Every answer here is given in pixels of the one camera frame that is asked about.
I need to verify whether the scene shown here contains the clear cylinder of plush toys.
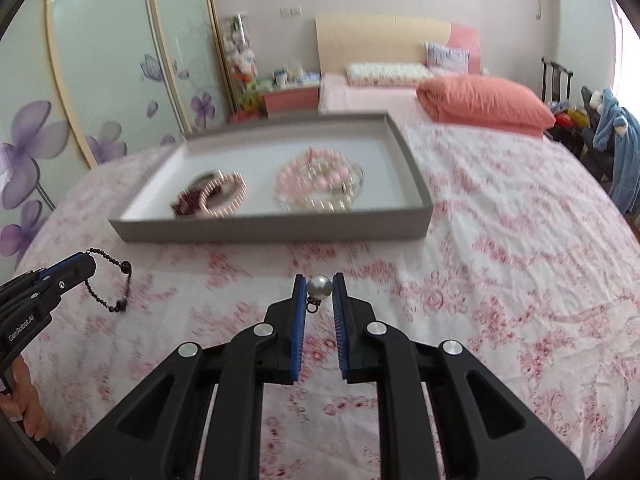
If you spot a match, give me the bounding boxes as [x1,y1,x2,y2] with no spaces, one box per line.
[218,14,261,121]

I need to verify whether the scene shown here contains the silver pearl pendant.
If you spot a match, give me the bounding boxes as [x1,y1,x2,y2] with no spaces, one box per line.
[306,275,331,313]

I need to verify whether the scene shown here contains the blue plush garment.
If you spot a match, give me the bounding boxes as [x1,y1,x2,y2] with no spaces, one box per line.
[592,87,640,216]

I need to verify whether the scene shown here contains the cream floral pillow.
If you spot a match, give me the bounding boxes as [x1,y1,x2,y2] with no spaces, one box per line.
[346,61,436,87]

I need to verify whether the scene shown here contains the person's left hand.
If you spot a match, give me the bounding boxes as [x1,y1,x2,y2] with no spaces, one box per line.
[0,356,52,442]

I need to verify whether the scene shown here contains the beige pink headboard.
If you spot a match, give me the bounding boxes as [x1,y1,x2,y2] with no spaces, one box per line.
[315,14,483,76]

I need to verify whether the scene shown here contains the thin silver bangle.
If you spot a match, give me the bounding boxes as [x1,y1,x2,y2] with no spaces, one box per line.
[274,160,367,211]

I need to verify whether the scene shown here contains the black bead chain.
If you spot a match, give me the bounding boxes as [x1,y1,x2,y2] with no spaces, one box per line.
[84,247,133,315]

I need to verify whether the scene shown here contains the pink floral bedsheet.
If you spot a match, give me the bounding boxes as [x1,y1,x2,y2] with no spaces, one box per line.
[15,120,640,480]

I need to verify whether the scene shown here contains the pink pearl bracelet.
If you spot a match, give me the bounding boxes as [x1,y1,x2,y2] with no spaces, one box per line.
[197,172,249,218]

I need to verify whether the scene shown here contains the grey cardboard tray box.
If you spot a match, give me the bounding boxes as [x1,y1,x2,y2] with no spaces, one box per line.
[107,111,435,245]

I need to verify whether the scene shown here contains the pink bead bracelet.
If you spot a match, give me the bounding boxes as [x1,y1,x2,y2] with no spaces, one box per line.
[276,147,351,196]

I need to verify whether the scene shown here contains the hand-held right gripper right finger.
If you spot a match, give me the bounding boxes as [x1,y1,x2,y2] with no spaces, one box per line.
[331,272,586,480]

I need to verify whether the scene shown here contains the purple floral pillow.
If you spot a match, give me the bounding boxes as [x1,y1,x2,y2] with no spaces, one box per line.
[425,41,471,75]

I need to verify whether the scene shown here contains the dark wooden chair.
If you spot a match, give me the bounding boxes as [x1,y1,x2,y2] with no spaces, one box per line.
[541,57,575,103]

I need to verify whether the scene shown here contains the pink nightstand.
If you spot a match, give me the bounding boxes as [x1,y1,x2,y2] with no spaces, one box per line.
[262,85,321,120]

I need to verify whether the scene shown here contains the white pearl bracelet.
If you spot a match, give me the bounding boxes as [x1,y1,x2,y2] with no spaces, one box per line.
[277,150,361,213]

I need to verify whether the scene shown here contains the colourful toys pile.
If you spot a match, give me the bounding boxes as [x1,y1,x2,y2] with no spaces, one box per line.
[552,105,593,133]

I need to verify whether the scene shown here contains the dark red bead bracelet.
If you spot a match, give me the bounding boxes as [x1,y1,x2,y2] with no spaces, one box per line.
[170,187,206,218]

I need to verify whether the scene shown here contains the engraved silver cuff bracelet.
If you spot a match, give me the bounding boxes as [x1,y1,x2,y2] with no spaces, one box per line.
[187,171,236,196]

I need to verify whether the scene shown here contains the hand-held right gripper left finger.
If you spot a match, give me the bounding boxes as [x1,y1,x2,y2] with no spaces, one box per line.
[55,274,307,480]

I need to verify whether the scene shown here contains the plain pink sheet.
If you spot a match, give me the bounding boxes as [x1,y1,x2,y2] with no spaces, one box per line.
[318,72,426,115]

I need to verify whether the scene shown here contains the salmon pink pillow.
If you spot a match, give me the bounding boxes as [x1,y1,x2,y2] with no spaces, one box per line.
[416,74,557,138]

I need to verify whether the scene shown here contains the flower print wardrobe doors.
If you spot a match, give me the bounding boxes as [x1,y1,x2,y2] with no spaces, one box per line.
[0,0,233,271]

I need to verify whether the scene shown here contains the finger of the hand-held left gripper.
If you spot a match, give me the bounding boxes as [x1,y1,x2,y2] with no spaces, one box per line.
[30,254,95,288]
[35,261,97,306]

